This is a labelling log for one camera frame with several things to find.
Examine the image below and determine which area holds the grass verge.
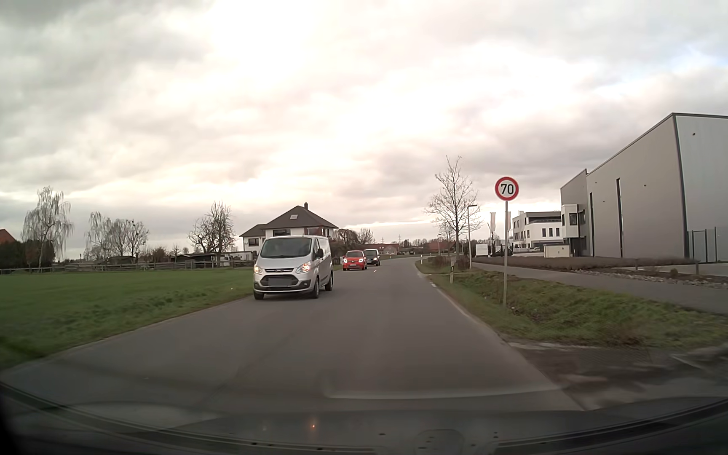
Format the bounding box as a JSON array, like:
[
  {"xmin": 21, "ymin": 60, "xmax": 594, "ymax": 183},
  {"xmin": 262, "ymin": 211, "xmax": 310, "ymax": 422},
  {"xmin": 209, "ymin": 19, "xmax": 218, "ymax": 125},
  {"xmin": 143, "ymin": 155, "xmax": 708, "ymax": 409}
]
[{"xmin": 416, "ymin": 258, "xmax": 728, "ymax": 350}]

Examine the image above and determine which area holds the white modern building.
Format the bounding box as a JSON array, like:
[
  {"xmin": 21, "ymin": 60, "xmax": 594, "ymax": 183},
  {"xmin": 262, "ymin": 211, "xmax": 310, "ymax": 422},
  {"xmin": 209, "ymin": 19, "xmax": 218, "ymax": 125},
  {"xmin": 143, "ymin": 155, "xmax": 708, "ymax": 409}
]
[{"xmin": 511, "ymin": 210, "xmax": 564, "ymax": 251}]

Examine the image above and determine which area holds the metal mesh fence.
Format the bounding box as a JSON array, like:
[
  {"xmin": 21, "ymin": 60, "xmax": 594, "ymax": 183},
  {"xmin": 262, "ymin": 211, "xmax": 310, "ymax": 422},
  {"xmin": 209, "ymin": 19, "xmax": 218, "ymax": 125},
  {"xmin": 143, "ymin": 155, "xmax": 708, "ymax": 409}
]
[{"xmin": 688, "ymin": 225, "xmax": 728, "ymax": 264}]

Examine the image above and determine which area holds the car's own bonnet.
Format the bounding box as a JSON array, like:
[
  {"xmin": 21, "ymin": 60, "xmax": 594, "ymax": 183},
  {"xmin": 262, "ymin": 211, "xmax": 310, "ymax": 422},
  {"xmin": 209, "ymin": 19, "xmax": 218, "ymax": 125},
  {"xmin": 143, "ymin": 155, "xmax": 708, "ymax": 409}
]
[{"xmin": 0, "ymin": 379, "xmax": 728, "ymax": 455}]

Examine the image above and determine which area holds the bare weeping tree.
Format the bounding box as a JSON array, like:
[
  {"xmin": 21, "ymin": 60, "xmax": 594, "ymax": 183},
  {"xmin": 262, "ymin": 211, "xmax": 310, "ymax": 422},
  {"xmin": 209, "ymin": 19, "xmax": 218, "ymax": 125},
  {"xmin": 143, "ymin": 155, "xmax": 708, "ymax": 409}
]
[{"xmin": 21, "ymin": 186, "xmax": 74, "ymax": 268}]

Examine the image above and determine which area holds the grey paved path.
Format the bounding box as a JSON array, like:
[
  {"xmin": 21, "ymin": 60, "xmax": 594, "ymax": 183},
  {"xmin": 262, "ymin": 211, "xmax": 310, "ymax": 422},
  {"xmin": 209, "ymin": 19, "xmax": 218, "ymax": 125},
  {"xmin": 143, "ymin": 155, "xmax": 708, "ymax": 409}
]
[{"xmin": 473, "ymin": 262, "xmax": 728, "ymax": 322}]

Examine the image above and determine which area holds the grey asphalt road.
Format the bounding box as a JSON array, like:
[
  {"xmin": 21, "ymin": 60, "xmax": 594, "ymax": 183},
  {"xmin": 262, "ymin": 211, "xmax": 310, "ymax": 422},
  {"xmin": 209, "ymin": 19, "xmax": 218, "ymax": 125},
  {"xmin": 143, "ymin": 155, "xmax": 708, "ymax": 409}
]
[{"xmin": 0, "ymin": 256, "xmax": 728, "ymax": 415}]

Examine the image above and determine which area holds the group of bare trees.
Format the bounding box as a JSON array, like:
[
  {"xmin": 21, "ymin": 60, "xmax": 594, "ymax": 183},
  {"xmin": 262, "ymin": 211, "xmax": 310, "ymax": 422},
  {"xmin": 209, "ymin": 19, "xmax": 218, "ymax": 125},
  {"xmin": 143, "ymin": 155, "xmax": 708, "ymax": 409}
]
[{"xmin": 84, "ymin": 211, "xmax": 150, "ymax": 261}]

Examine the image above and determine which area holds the silver van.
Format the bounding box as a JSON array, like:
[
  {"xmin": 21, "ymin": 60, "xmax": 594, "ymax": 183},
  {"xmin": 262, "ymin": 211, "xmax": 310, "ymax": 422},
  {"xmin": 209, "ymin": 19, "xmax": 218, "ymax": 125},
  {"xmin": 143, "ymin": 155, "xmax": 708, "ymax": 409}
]
[{"xmin": 253, "ymin": 236, "xmax": 335, "ymax": 301}]

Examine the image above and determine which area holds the white house with dark roof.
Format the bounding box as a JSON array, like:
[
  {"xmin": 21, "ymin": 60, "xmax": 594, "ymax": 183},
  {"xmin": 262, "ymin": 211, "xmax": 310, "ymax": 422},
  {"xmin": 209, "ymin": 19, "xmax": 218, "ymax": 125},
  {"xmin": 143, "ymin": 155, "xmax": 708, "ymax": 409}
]
[{"xmin": 239, "ymin": 202, "xmax": 340, "ymax": 255}]

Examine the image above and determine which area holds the bare young tree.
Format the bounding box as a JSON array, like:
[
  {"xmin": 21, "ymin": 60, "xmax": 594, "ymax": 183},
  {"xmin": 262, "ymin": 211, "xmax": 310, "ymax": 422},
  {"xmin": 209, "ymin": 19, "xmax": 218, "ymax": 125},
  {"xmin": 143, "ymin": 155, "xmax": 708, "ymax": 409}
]
[{"xmin": 425, "ymin": 155, "xmax": 484, "ymax": 257}]

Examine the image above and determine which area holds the round speed limit sign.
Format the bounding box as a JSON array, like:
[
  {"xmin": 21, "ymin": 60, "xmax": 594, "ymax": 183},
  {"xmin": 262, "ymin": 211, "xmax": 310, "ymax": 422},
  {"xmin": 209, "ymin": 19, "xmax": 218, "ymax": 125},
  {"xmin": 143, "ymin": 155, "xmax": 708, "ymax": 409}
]
[{"xmin": 494, "ymin": 176, "xmax": 520, "ymax": 308}]

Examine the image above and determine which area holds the lamp post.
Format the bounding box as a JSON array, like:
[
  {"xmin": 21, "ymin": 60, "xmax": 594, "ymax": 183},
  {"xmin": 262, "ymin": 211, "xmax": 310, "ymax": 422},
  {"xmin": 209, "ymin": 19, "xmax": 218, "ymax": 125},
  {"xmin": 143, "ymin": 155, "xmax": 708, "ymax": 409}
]
[{"xmin": 466, "ymin": 203, "xmax": 479, "ymax": 270}]

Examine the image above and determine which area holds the green grass field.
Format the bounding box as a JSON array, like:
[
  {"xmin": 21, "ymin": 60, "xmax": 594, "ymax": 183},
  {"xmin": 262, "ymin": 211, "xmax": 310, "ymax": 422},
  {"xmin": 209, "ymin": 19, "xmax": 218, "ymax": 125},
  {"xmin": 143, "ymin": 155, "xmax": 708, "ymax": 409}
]
[{"xmin": 0, "ymin": 268, "xmax": 256, "ymax": 372}]

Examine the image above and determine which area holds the wooden field fence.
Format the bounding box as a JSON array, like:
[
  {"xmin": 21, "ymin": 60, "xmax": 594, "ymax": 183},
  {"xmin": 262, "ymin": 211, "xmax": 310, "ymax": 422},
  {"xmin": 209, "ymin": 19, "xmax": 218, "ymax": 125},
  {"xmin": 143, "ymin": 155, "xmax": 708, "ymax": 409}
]
[{"xmin": 0, "ymin": 259, "xmax": 256, "ymax": 276}]

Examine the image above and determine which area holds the large grey hall building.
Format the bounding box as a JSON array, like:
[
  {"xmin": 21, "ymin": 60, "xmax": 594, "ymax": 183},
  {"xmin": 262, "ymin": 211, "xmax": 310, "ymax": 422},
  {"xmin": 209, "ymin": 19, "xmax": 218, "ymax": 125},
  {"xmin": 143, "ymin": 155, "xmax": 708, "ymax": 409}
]
[{"xmin": 560, "ymin": 112, "xmax": 728, "ymax": 261}]

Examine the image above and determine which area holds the low trimmed hedge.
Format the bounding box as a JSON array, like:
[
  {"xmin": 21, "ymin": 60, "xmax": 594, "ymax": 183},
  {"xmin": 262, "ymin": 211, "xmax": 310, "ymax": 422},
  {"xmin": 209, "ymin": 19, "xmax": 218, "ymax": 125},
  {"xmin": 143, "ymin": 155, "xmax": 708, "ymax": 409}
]
[{"xmin": 473, "ymin": 255, "xmax": 700, "ymax": 271}]

